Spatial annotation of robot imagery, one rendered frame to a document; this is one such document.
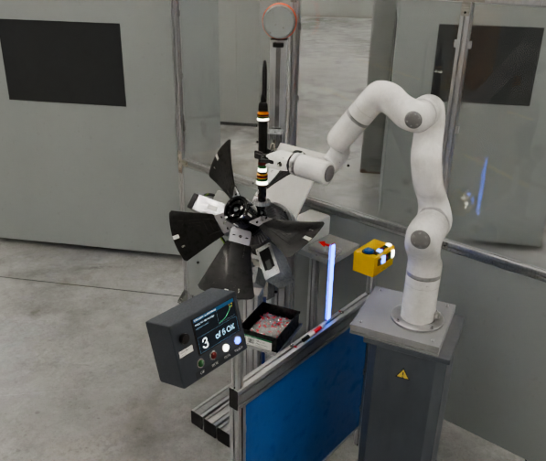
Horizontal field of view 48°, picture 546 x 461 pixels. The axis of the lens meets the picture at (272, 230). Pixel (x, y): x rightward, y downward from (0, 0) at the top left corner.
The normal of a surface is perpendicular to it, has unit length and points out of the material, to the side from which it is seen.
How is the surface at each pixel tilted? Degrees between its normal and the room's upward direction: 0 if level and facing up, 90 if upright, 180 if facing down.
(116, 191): 90
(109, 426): 0
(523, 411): 90
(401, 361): 90
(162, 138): 90
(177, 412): 0
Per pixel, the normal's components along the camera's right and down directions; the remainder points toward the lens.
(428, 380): -0.43, 0.36
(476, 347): -0.65, 0.30
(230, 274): 0.14, -0.28
